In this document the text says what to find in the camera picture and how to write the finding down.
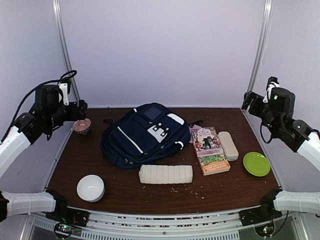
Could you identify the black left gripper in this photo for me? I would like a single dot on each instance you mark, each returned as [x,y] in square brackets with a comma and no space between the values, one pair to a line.
[75,116]

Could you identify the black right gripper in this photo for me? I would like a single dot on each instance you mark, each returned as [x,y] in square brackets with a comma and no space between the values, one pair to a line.
[251,95]

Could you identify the purple cover paperback book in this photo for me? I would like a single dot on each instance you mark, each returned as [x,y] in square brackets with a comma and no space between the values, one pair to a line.
[206,142]

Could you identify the navy blue student backpack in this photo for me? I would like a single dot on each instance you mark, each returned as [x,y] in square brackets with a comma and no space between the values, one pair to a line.
[144,135]

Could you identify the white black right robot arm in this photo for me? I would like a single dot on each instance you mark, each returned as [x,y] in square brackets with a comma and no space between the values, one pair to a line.
[276,113]

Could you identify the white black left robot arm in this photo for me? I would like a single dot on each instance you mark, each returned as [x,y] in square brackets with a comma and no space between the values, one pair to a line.
[50,110]

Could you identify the pink patterned small bowl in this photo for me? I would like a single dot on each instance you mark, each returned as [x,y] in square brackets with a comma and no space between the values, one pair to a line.
[82,127]

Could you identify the beige glasses case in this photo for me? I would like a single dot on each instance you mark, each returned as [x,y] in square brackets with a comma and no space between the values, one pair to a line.
[229,148]

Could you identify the green plate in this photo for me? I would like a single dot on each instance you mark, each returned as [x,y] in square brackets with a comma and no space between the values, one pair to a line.
[256,164]

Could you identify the purple smartphone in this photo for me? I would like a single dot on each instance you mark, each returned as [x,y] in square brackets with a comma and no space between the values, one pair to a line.
[193,126]

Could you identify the orange treehouse paperback book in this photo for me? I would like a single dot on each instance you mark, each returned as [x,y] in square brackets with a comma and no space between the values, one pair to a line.
[213,164]

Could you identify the white ceramic bowl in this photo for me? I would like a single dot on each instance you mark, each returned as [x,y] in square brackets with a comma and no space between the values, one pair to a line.
[90,188]

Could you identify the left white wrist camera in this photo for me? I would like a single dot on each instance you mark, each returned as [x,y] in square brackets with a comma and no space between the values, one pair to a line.
[63,94]

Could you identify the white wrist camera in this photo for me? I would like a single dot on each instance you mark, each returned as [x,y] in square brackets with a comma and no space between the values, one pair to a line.
[63,94]
[272,82]

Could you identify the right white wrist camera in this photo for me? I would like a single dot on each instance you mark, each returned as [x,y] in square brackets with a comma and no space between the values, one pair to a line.
[272,82]

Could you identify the right aluminium frame post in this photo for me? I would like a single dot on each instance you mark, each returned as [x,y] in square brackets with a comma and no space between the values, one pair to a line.
[262,45]

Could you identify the aluminium frame post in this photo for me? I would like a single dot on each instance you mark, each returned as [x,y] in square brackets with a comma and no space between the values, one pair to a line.
[262,45]
[63,43]

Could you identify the left aluminium frame post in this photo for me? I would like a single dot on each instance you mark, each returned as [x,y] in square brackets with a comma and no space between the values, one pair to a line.
[63,43]

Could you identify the white front rail frame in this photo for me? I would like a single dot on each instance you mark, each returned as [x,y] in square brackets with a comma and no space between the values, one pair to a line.
[222,225]

